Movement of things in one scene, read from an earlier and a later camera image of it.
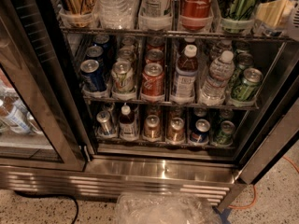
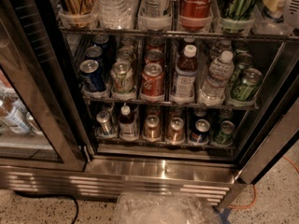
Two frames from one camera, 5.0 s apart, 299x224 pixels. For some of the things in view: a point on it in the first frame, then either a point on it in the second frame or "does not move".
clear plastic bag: (164, 208) does not move
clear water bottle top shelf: (115, 7) does not move
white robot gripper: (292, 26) → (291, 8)
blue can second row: (94, 52) does not move
